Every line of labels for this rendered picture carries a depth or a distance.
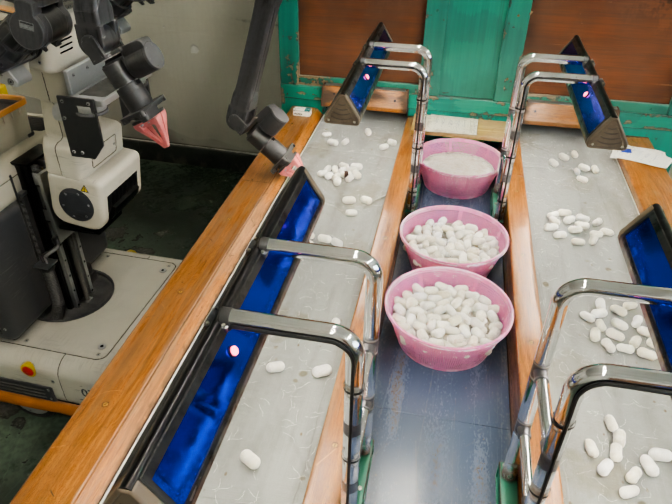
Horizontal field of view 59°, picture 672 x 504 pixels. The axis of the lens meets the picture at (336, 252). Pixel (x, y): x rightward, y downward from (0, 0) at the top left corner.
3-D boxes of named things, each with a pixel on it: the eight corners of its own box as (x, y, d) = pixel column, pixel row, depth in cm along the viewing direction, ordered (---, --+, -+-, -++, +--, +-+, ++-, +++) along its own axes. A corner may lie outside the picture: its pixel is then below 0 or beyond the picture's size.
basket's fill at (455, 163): (417, 194, 180) (418, 177, 177) (423, 162, 198) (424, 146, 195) (492, 202, 177) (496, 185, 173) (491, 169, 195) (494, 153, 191)
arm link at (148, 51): (100, 28, 127) (77, 39, 120) (140, 6, 122) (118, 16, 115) (133, 80, 132) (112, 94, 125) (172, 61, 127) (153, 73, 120)
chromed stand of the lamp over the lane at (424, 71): (347, 217, 170) (352, 60, 145) (359, 184, 186) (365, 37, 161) (414, 225, 167) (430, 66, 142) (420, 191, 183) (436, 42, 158)
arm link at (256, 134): (247, 132, 169) (240, 140, 165) (261, 115, 166) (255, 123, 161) (265, 148, 171) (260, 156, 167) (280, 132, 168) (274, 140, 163)
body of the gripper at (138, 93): (168, 101, 133) (150, 70, 130) (146, 118, 125) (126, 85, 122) (147, 111, 136) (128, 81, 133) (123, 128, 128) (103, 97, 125)
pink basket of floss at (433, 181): (450, 213, 173) (454, 184, 167) (396, 175, 191) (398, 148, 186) (517, 191, 184) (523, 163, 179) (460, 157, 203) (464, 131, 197)
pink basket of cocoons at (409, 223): (413, 301, 140) (416, 269, 134) (386, 239, 161) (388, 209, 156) (520, 291, 144) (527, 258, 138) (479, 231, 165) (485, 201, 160)
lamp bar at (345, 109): (323, 123, 133) (323, 92, 129) (367, 45, 183) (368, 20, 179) (358, 126, 132) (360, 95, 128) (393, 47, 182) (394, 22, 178)
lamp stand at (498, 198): (490, 234, 164) (521, 72, 139) (489, 198, 180) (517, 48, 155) (562, 242, 161) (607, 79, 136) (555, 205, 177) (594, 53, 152)
